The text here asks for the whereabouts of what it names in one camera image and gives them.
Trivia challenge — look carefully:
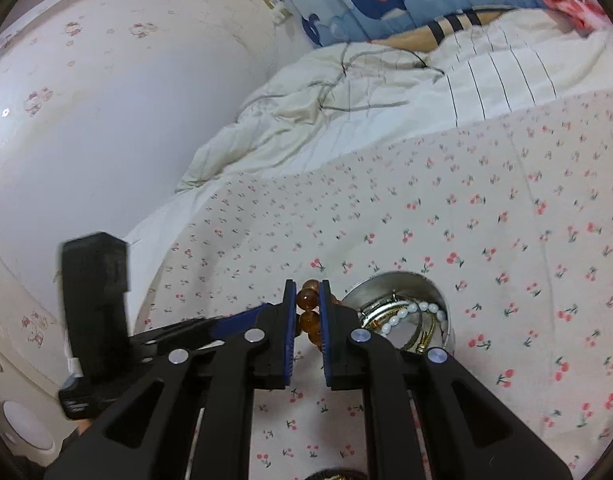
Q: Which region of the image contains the amber bead bracelet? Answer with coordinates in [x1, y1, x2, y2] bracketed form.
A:
[294, 278, 341, 356]

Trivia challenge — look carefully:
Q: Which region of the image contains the white bead bracelet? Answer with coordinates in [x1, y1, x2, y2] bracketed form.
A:
[379, 301, 449, 337]

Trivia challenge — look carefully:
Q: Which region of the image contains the round silver metal tin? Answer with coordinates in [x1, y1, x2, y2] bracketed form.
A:
[341, 271, 455, 354]

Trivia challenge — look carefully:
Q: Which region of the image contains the white striped duvet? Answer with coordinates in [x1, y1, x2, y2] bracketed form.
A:
[128, 10, 613, 247]

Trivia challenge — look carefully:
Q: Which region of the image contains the cherry print bed sheet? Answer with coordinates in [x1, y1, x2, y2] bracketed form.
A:
[138, 91, 613, 478]

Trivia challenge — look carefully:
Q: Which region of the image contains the white wall socket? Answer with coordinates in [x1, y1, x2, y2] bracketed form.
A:
[263, 0, 292, 26]

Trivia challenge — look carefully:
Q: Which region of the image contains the black charging cable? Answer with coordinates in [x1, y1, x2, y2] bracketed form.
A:
[251, 39, 445, 116]

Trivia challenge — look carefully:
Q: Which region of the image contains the pink crumpled cloth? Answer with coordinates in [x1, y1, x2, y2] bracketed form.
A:
[541, 0, 612, 32]

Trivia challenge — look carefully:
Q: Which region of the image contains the striped beige pillow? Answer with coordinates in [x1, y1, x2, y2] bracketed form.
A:
[371, 8, 511, 53]

